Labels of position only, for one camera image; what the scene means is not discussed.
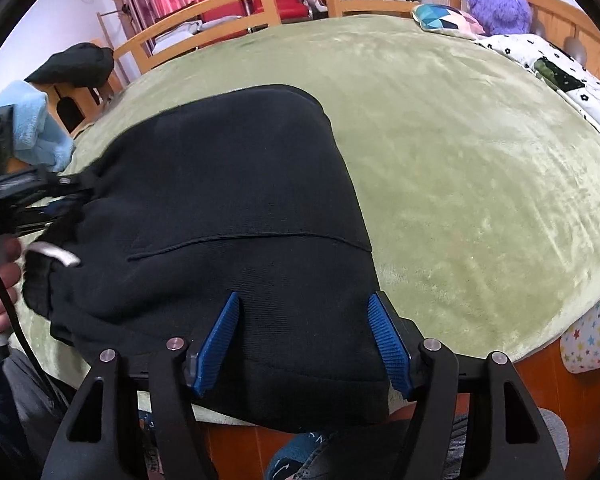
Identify black garment on footboard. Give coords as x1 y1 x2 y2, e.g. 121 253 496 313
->
26 42 114 89

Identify green plush bed blanket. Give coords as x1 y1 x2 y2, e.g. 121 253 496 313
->
9 13 600 426

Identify star pattern laundry basket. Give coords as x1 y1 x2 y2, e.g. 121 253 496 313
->
560 300 600 374

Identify black cable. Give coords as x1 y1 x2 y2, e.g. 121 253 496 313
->
0 238 77 411

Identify white floral quilt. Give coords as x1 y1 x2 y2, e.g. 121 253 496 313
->
475 34 600 134

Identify light blue towel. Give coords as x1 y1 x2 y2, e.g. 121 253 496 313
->
0 80 74 172

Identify purple plush toy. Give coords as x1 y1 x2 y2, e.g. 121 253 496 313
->
466 0 533 36

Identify black pants with white stripe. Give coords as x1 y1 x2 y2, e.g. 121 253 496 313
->
22 84 389 432

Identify grey slipper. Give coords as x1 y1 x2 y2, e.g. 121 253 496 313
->
442 408 570 479

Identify blue geometric pattern pillow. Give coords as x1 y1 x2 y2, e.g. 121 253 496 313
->
411 3 486 40

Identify red chair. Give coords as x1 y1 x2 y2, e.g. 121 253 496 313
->
201 0 310 24

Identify wooden bed frame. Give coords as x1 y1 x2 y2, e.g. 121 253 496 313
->
4 0 600 480

